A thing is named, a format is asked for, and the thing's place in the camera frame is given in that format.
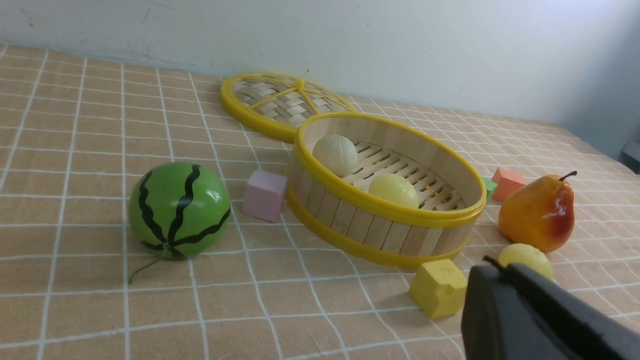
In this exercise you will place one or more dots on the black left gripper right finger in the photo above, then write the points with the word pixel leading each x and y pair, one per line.
pixel 590 333

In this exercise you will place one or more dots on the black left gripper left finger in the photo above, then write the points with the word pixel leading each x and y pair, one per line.
pixel 497 324

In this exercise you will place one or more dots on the yellow bun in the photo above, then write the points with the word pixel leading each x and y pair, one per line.
pixel 394 188
pixel 518 253

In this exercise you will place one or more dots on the white bun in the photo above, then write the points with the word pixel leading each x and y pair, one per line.
pixel 336 153

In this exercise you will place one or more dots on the bamboo steamer tray yellow rim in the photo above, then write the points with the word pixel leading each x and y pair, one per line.
pixel 340 210

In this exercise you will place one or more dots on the woven bamboo steamer lid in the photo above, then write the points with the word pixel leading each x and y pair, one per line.
pixel 276 105

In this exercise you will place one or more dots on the yellow foam cube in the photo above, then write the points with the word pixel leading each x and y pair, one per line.
pixel 439 289

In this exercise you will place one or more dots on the orange toy pear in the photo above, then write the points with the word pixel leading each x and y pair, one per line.
pixel 541 214

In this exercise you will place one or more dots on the green foam cube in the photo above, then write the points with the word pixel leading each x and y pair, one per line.
pixel 490 185

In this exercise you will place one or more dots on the orange foam cube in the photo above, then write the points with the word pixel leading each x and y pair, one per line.
pixel 507 183

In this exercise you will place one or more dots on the pink foam cube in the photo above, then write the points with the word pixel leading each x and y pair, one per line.
pixel 264 196

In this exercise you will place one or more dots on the green toy watermelon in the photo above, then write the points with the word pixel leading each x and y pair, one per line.
pixel 179 210

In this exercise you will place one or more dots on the checkered orange tablecloth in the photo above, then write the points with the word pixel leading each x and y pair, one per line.
pixel 76 135

